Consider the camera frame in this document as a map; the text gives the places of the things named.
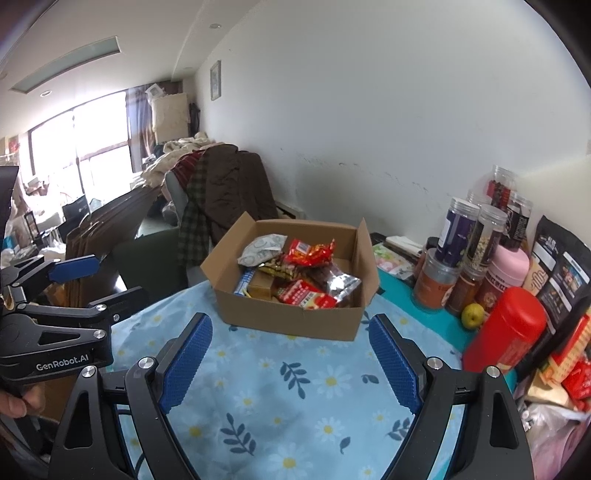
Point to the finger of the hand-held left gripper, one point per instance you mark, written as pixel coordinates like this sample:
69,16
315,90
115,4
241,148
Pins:
101,309
74,268

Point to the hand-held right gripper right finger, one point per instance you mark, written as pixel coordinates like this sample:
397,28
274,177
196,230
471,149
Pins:
392,364

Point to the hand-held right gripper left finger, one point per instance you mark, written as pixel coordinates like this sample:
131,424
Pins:
184,364

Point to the silver foil snack packet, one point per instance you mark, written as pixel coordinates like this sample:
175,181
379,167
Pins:
344,288

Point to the cardboard box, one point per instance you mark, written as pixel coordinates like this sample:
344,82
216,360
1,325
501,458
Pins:
286,323

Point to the red white snack packet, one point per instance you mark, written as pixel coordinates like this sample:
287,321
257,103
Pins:
304,295

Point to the brown cereal packet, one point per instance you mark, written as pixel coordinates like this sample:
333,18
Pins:
277,270

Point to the white patterned snack bag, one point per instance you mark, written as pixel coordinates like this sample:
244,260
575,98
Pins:
261,249

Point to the red yellow snack packet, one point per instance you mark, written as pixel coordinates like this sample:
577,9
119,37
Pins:
307,254

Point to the person's left hand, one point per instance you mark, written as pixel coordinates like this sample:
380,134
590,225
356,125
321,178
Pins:
21,402

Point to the stack of flattened cardboard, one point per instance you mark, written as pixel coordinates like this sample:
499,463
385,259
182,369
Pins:
106,240

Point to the teal table cloth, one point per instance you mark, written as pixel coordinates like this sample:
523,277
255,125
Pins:
401,318

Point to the dark green chair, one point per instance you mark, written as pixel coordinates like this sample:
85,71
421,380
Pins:
152,263

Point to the yellow green apple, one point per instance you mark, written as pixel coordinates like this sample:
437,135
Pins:
473,316

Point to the blue white tablet tube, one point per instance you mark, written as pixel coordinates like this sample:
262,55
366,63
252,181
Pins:
242,282

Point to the green pink tissue packet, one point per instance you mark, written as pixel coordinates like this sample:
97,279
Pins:
392,261

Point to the blue floral tablecloth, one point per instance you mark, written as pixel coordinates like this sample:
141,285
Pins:
286,392

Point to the small tan box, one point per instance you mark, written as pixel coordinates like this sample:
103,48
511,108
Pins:
261,287

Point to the red canister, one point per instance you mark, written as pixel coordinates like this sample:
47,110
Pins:
503,332

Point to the window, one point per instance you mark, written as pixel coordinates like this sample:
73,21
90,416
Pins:
78,147

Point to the grey chair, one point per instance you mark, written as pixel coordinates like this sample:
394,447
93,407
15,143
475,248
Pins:
175,194

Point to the green plaid shirt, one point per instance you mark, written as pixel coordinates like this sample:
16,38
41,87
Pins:
196,217

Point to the cluster of clear plastic jars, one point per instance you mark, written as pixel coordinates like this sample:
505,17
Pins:
455,235

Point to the pink bottle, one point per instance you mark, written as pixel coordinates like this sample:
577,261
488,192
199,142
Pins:
505,272

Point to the pile of clothes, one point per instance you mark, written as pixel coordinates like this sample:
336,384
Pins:
171,157

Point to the dark curtain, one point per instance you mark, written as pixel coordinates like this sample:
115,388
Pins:
141,129

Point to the cream cabinet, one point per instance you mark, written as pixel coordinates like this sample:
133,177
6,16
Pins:
170,117

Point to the brown quilted jacket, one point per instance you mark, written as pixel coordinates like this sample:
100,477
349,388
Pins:
240,194

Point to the white plastic bag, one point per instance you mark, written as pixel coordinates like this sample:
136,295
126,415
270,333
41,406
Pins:
554,443

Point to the pile of red packages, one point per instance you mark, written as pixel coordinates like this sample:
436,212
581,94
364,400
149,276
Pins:
572,369

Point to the black stand-up pouch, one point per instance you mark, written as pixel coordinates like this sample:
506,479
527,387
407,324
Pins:
561,267

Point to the rectangular ceiling light panel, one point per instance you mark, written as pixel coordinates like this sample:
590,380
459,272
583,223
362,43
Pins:
64,64

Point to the white foam board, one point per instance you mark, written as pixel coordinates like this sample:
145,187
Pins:
563,189

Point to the small wall picture frame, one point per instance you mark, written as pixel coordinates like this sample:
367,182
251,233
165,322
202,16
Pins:
215,81

